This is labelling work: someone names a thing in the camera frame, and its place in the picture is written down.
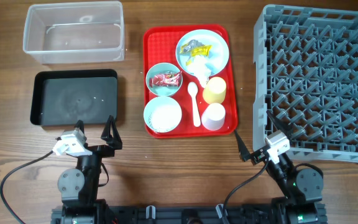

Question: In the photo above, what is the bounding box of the clear plastic bin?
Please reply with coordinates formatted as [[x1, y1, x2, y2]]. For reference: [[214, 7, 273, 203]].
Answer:
[[22, 1, 125, 64]]

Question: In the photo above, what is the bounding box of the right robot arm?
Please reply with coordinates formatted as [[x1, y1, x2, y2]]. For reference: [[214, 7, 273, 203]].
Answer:
[[221, 111, 328, 224]]

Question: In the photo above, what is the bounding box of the white tissue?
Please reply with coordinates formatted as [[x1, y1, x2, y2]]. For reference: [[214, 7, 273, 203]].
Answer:
[[186, 55, 211, 88]]

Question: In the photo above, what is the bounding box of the yellow plastic cup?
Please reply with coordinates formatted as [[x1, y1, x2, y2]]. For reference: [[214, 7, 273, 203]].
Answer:
[[203, 77, 226, 104]]

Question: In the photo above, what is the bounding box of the white rice pile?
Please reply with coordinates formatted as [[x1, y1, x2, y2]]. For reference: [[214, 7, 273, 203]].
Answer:
[[149, 105, 181, 133]]

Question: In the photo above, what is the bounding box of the yellow foil wrapper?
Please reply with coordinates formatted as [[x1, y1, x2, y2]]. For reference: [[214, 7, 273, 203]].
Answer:
[[180, 39, 213, 57]]

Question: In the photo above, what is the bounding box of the grey dishwasher rack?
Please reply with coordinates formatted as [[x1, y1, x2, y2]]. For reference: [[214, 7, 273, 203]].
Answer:
[[253, 4, 358, 164]]

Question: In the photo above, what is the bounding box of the red snack wrapper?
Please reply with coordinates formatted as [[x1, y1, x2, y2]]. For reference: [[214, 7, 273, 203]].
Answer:
[[149, 71, 182, 87]]

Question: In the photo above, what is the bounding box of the white plastic spoon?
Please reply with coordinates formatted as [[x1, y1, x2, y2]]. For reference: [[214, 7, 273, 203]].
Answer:
[[188, 82, 201, 127]]

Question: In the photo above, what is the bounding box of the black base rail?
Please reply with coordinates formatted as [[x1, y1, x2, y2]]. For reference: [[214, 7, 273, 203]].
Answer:
[[50, 203, 328, 224]]

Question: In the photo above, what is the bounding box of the black plastic tray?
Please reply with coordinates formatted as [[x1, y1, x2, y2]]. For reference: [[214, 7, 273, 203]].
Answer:
[[30, 69, 118, 126]]

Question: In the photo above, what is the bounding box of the light blue rice bowl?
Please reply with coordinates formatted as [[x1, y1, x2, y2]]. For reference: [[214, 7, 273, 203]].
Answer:
[[143, 96, 182, 133]]

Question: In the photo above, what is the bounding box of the light blue plate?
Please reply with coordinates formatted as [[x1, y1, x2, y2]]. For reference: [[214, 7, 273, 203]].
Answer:
[[175, 29, 229, 77]]

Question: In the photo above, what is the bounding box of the red serving tray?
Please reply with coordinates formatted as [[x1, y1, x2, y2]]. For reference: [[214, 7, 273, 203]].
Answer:
[[143, 24, 238, 139]]

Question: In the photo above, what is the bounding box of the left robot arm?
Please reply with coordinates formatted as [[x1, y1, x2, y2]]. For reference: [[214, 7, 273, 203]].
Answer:
[[50, 116, 122, 224]]

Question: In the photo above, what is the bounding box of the green small bowl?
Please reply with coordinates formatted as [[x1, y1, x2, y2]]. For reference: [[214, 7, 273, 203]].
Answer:
[[145, 62, 183, 96]]

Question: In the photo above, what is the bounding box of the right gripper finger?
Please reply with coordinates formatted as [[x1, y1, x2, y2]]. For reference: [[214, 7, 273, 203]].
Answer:
[[234, 129, 250, 162], [267, 111, 293, 139]]

